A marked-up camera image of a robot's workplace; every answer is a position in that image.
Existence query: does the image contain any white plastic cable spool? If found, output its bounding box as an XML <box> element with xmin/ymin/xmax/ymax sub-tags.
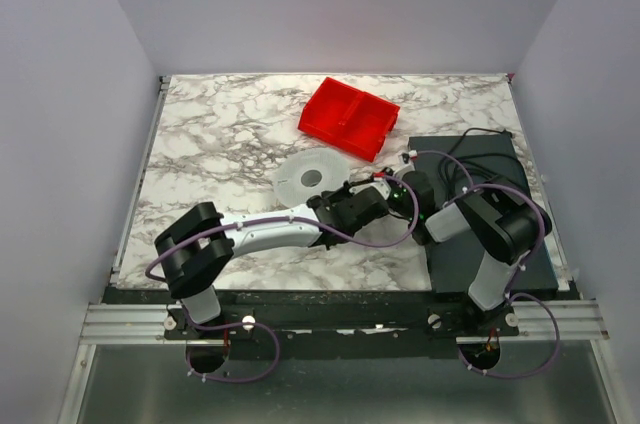
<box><xmin>272</xmin><ymin>148</ymin><xmax>350</xmax><ymax>207</ymax></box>

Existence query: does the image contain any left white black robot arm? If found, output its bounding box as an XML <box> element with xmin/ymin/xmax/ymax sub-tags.
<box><xmin>154</xmin><ymin>181</ymin><xmax>391</xmax><ymax>324</ymax></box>

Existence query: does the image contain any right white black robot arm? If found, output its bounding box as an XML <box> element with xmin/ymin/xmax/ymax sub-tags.
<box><xmin>386</xmin><ymin>171</ymin><xmax>552</xmax><ymax>320</ymax></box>

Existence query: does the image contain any red plastic bin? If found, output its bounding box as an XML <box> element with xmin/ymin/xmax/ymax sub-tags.
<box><xmin>298</xmin><ymin>77</ymin><xmax>400</xmax><ymax>162</ymax></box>

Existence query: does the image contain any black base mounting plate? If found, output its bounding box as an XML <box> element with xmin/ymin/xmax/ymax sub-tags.
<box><xmin>103</xmin><ymin>287</ymin><xmax>519</xmax><ymax>361</ymax></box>

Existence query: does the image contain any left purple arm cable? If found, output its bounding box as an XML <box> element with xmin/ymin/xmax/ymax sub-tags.
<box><xmin>144</xmin><ymin>178</ymin><xmax>420</xmax><ymax>331</ymax></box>

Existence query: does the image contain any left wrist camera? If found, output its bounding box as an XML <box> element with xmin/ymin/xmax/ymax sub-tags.
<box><xmin>347</xmin><ymin>172</ymin><xmax>392</xmax><ymax>200</ymax></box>

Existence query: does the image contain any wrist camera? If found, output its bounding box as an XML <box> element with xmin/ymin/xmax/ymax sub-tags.
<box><xmin>395</xmin><ymin>150</ymin><xmax>418</xmax><ymax>178</ymax></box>
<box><xmin>347</xmin><ymin>172</ymin><xmax>392</xmax><ymax>200</ymax></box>

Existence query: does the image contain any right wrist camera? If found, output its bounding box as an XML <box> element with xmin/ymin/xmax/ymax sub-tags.
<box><xmin>395</xmin><ymin>150</ymin><xmax>418</xmax><ymax>178</ymax></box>

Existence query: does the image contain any black coiled cable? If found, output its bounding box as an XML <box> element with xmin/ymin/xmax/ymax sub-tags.
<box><xmin>435</xmin><ymin>127</ymin><xmax>524</xmax><ymax>195</ymax></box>

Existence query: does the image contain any aluminium extrusion rail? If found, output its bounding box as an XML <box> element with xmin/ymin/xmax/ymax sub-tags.
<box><xmin>80</xmin><ymin>300</ymin><xmax>610</xmax><ymax>345</ymax></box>

